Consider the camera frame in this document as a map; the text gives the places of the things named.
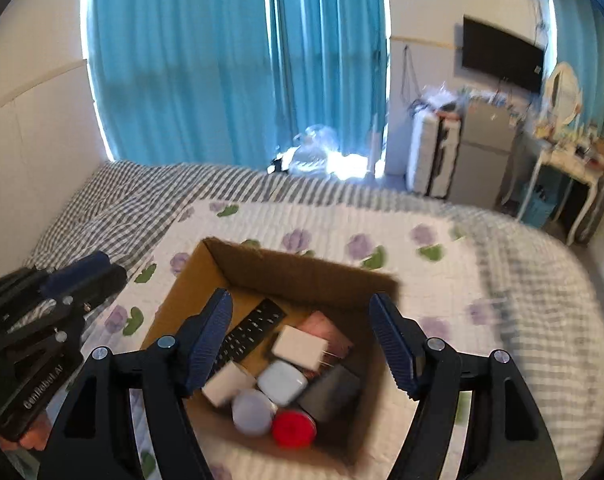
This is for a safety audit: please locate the grey checked bed sheet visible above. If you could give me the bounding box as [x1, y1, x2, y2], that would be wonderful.
[29, 162, 604, 479]

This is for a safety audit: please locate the blue window curtain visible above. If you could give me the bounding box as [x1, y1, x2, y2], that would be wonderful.
[82, 0, 388, 169]

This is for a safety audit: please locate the white round jar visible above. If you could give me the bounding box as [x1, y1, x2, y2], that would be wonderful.
[232, 389, 277, 437]

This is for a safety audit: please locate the clear plastic bag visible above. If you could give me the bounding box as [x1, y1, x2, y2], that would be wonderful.
[288, 125, 339, 179]

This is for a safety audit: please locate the operator hand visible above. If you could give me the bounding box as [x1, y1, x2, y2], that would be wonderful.
[0, 412, 52, 452]

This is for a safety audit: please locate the floral quilted bedspread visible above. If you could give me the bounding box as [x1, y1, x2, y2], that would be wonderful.
[85, 200, 497, 479]

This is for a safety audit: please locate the red round lid container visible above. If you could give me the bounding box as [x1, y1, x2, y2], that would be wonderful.
[270, 410, 317, 450]

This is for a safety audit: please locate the white earbuds case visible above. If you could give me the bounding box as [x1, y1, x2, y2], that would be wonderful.
[256, 360, 308, 408]

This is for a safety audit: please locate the oval white vanity mirror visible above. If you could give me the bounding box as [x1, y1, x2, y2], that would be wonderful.
[543, 62, 582, 130]

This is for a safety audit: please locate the white plastic packet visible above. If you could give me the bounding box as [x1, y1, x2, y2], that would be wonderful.
[272, 325, 328, 372]

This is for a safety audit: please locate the black power adapter block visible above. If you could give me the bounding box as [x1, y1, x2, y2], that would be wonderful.
[298, 364, 362, 424]

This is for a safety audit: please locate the grey mini fridge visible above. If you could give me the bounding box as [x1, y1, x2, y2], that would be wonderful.
[448, 100, 516, 209]

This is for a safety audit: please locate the black remote control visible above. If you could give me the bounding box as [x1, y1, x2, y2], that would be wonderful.
[209, 298, 287, 377]

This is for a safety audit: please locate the pink packet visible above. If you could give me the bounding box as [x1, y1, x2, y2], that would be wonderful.
[296, 311, 353, 359]

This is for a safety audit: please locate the white dressing table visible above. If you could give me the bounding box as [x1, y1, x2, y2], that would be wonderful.
[504, 132, 604, 245]

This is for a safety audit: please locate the white rectangular box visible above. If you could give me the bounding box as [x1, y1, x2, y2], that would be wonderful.
[201, 361, 256, 408]

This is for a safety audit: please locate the brown cardboard box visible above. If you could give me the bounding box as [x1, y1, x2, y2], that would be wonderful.
[142, 237, 400, 474]

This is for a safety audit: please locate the wall mounted black television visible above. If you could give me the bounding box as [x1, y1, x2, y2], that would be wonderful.
[462, 15, 545, 94]

